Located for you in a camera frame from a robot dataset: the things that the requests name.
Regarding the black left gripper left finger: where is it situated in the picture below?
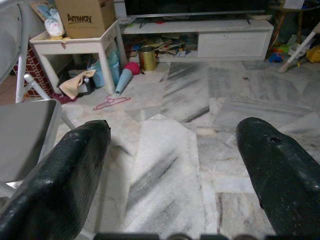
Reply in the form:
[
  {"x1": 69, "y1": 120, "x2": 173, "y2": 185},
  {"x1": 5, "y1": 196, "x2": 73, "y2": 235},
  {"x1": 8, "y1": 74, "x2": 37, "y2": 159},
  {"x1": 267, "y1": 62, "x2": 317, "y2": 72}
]
[{"x1": 0, "y1": 119, "x2": 112, "y2": 240}]

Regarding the beige cloth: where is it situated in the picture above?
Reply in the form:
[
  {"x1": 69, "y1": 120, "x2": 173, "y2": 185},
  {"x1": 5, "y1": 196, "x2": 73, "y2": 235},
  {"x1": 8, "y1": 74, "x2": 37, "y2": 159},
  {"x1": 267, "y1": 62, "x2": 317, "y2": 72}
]
[{"x1": 59, "y1": 69, "x2": 97, "y2": 100}]

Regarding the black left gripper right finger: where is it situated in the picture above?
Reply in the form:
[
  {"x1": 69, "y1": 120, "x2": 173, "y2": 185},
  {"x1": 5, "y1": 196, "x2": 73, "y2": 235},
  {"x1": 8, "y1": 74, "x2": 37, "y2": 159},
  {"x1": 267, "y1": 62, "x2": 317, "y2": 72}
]
[{"x1": 235, "y1": 116, "x2": 320, "y2": 237}]

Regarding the colourful picture board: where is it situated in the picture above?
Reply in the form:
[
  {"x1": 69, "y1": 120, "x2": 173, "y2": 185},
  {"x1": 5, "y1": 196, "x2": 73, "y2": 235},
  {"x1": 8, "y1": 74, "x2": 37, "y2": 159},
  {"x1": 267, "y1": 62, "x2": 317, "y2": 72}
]
[{"x1": 31, "y1": 0, "x2": 57, "y2": 22}]

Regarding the black television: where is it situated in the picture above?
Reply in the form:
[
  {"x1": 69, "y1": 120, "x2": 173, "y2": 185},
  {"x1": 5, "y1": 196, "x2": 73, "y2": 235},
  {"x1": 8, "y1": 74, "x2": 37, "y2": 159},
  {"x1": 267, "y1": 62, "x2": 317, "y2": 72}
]
[{"x1": 124, "y1": 0, "x2": 267, "y2": 18}]

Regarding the gold tin can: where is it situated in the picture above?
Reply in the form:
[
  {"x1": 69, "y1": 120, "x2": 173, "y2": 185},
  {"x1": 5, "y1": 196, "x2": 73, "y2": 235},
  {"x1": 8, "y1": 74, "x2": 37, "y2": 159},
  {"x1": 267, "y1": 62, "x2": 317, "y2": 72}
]
[{"x1": 138, "y1": 46, "x2": 158, "y2": 72}]

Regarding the blue toy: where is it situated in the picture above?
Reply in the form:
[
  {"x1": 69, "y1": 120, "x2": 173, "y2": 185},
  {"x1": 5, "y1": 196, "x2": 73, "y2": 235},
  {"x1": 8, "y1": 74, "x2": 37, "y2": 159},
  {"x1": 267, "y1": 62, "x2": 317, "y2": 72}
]
[{"x1": 268, "y1": 52, "x2": 285, "y2": 64}]

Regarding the grey folding chair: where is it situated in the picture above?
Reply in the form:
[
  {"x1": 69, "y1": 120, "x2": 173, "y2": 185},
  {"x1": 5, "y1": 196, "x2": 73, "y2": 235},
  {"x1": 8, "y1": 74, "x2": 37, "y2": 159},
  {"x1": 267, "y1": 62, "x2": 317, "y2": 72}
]
[{"x1": 0, "y1": 0, "x2": 76, "y2": 201}]

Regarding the red brick pattern board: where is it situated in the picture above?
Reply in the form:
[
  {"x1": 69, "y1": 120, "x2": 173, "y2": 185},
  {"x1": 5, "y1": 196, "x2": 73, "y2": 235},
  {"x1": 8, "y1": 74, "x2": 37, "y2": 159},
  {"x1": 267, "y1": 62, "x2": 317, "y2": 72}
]
[{"x1": 12, "y1": 43, "x2": 55, "y2": 98}]

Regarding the white diaper packet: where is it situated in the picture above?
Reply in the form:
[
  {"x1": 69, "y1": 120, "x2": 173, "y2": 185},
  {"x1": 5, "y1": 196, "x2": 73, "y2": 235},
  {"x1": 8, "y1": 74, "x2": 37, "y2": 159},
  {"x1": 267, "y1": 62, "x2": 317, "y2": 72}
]
[{"x1": 44, "y1": 8, "x2": 65, "y2": 38}]

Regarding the yellow toy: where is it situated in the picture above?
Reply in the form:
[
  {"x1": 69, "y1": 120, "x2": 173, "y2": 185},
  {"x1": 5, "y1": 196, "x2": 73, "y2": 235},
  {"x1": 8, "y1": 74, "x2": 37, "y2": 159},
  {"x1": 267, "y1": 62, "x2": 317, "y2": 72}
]
[{"x1": 306, "y1": 46, "x2": 320, "y2": 63}]

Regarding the white TV stand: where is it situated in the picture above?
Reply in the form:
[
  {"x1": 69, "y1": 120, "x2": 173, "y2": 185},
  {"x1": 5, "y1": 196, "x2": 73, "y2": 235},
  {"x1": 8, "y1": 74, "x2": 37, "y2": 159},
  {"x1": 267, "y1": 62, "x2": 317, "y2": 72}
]
[{"x1": 119, "y1": 19, "x2": 275, "y2": 63}]

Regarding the green toy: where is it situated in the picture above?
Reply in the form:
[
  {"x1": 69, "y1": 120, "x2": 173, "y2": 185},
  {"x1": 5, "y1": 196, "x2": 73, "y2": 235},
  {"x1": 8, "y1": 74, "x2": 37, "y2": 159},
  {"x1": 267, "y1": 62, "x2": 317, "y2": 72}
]
[{"x1": 273, "y1": 43, "x2": 291, "y2": 53}]

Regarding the pile of books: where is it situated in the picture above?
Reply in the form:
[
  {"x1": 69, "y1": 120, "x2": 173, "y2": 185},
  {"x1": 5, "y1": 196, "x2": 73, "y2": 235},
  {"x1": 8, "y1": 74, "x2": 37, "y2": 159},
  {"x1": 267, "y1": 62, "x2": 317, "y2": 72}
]
[{"x1": 124, "y1": 33, "x2": 198, "y2": 60}]

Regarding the light blue cone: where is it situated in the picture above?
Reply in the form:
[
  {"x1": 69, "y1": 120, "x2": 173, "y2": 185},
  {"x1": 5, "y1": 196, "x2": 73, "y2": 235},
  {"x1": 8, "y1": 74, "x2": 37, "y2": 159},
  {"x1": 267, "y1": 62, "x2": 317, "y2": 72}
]
[{"x1": 114, "y1": 67, "x2": 135, "y2": 96}]

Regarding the red ball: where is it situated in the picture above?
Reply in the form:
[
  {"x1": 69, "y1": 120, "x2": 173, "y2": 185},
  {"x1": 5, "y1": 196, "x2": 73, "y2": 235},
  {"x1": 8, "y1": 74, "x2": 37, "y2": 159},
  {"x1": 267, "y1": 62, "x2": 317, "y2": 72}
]
[{"x1": 124, "y1": 61, "x2": 141, "y2": 76}]

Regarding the round wooden stool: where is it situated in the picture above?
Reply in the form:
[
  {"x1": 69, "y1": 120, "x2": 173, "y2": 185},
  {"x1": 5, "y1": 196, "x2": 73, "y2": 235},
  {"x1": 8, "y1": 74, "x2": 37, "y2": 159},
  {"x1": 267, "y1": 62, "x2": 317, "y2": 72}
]
[{"x1": 268, "y1": 3, "x2": 320, "y2": 48}]

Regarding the white high chair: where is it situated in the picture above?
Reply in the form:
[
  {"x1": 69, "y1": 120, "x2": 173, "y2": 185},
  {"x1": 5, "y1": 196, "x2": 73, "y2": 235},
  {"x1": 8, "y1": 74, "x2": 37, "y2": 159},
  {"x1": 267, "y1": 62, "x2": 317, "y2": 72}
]
[{"x1": 277, "y1": 22, "x2": 320, "y2": 74}]

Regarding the maroon cloth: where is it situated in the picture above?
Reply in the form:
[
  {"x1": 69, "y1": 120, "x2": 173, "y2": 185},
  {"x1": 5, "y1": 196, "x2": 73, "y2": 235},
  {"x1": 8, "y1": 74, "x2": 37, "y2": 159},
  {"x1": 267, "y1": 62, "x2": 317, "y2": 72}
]
[{"x1": 51, "y1": 92, "x2": 78, "y2": 105}]

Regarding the white plastic side table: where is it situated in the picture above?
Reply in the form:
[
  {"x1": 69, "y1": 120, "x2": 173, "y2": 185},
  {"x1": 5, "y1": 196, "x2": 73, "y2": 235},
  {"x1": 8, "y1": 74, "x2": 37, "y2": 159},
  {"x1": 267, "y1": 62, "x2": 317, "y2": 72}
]
[{"x1": 29, "y1": 18, "x2": 128, "y2": 95}]

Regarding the black storage box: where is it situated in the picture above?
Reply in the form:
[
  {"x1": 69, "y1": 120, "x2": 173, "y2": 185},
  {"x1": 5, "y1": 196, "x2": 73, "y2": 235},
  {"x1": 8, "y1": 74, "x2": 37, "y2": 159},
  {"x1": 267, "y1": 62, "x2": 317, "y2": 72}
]
[{"x1": 58, "y1": 67, "x2": 95, "y2": 97}]

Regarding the teal plastic container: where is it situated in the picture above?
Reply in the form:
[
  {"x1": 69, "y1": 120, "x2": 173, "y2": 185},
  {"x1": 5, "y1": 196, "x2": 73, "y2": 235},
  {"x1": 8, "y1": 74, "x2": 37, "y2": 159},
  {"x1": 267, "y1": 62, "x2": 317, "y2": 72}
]
[{"x1": 91, "y1": 61, "x2": 106, "y2": 88}]

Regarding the Amway cardboard box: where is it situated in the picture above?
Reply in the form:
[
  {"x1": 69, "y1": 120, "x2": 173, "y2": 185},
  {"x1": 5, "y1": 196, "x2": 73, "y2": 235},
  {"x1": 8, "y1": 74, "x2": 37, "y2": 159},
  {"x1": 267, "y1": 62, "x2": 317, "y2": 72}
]
[{"x1": 54, "y1": 0, "x2": 117, "y2": 40}]

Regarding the pink clothes hanger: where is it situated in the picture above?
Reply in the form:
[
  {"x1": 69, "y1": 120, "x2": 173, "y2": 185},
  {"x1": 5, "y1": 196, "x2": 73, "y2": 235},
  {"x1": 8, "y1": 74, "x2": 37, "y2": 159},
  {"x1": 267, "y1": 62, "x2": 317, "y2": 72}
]
[{"x1": 93, "y1": 94, "x2": 132, "y2": 111}]

